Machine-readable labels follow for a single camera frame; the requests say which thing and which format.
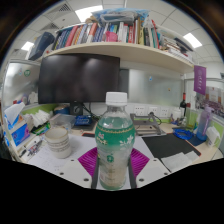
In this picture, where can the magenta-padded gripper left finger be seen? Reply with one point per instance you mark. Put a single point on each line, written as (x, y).
(87, 160)

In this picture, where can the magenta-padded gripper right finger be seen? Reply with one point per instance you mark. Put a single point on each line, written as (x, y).
(139, 161)

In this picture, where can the clear green-label drink bottle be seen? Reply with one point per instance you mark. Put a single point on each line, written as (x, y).
(115, 140)

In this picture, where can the purple water bottle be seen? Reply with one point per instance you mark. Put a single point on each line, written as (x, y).
(202, 125)

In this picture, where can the white paper sheet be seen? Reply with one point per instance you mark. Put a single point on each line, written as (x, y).
(80, 143)

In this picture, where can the black desk mat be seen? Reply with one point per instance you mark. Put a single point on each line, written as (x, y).
(166, 145)

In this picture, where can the grey metal laptop stand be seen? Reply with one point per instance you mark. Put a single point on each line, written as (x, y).
(148, 128)

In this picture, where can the white ceramic cup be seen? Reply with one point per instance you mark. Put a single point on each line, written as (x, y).
(58, 141)

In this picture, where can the clear plastic box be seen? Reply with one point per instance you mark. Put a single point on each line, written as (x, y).
(62, 120)

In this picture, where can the white tissue pile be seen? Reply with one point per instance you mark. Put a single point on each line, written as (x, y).
(40, 118)

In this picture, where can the dark wine bottle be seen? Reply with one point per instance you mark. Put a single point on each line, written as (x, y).
(183, 105)

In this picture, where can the blue tissue box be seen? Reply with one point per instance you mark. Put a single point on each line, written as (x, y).
(18, 131)

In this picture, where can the black computer monitor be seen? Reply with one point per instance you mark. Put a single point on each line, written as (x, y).
(78, 78)

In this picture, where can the purple hanging pennant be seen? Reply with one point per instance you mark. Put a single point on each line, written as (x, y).
(200, 80)

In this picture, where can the ceiling light panels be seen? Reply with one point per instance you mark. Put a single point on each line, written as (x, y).
(88, 12)

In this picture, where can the white wall socket row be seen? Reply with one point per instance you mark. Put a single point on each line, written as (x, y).
(151, 111)

